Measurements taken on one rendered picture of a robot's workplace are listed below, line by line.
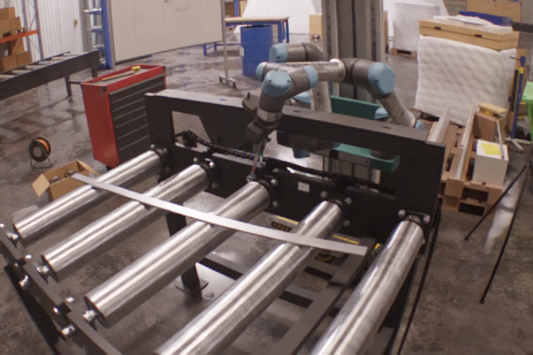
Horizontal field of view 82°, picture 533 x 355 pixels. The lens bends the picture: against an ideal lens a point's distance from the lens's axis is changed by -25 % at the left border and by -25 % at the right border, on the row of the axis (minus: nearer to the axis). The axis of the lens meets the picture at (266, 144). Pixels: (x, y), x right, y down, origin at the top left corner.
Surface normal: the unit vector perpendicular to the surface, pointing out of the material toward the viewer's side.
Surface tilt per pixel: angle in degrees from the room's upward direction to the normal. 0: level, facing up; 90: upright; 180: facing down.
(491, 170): 90
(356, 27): 90
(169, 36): 90
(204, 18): 90
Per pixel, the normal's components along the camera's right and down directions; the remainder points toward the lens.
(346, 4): -0.61, 0.34
